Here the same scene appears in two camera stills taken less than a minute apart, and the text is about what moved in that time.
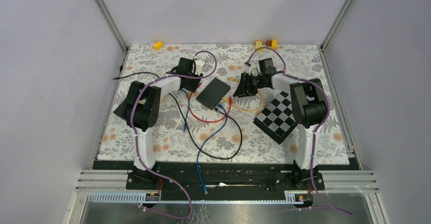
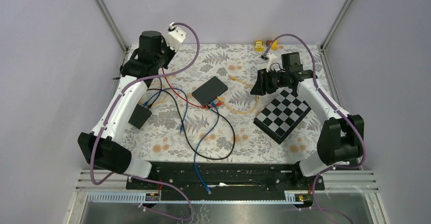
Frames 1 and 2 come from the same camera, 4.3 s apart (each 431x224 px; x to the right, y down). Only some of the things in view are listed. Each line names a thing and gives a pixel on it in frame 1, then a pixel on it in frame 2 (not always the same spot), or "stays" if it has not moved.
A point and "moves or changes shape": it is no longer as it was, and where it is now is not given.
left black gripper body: [192, 84] -> [163, 58]
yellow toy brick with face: [258, 43] stays
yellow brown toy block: [273, 43] stays
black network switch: [213, 94] moves or changes shape
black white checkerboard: [277, 120] stays
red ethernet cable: [230, 101] -> [172, 90]
